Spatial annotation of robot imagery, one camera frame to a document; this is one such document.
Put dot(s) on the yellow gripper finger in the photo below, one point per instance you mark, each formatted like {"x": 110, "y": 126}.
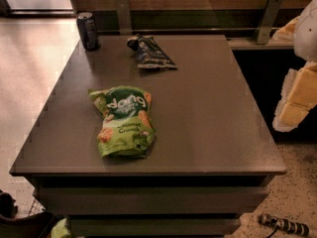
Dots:
{"x": 298, "y": 97}
{"x": 286, "y": 32}

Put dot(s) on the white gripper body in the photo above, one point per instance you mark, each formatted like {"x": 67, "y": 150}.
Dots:
{"x": 307, "y": 34}

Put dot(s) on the blue chip bag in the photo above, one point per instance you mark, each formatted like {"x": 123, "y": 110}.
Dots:
{"x": 149, "y": 55}

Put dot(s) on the green coconut crunch bag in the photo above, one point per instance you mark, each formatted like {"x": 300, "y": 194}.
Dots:
{"x": 127, "y": 129}

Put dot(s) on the green bag in basket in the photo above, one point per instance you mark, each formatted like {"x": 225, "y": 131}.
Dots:
{"x": 60, "y": 230}

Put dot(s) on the black white striped tool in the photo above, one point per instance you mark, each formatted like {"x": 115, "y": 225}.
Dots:
{"x": 287, "y": 226}

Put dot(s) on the dark drawer cabinet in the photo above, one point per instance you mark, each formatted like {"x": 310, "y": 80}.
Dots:
{"x": 211, "y": 160}

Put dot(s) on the dark soda can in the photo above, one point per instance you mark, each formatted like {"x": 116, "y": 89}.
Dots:
{"x": 87, "y": 31}

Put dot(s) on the dark brown chair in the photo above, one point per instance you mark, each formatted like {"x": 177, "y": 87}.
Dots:
{"x": 39, "y": 225}

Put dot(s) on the right metal wall bracket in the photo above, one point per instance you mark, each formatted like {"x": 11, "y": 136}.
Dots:
{"x": 262, "y": 33}

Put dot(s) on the metal wall bracket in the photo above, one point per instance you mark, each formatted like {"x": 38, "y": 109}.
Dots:
{"x": 262, "y": 33}
{"x": 124, "y": 17}

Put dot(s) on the left metal wall bracket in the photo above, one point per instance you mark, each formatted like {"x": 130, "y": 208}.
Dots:
{"x": 124, "y": 17}

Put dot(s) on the wire basket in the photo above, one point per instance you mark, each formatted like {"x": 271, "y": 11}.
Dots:
{"x": 36, "y": 208}

